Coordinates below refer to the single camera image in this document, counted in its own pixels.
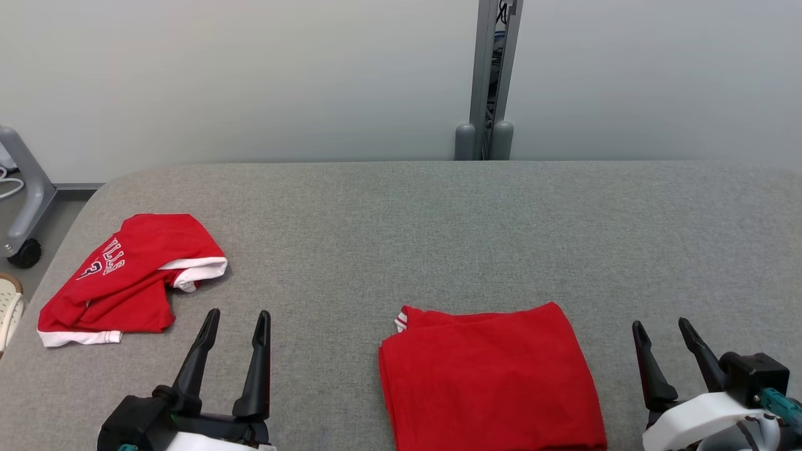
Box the red number 23 jersey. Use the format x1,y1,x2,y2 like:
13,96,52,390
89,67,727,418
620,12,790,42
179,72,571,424
378,302,608,451

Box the red white-trimmed shorts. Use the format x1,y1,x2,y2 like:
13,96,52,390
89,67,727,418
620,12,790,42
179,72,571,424
38,214,228,348

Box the white cable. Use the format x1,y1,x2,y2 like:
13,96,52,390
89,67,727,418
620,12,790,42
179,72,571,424
0,166,24,200

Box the beige plastic basket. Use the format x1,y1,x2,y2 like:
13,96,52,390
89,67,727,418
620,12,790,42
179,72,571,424
0,272,26,355

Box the grey wheeled stand leg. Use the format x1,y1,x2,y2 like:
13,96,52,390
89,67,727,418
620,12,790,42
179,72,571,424
0,125,58,269

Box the grey metal partition post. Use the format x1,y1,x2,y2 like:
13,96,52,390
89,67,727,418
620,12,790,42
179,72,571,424
454,0,524,161

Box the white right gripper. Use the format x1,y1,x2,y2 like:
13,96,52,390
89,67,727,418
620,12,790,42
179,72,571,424
632,318,783,451

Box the right black cable teal connector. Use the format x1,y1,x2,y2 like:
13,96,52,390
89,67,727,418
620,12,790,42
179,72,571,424
755,387,802,428

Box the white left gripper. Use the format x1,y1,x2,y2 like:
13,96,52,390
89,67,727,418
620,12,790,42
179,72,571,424
154,308,278,451

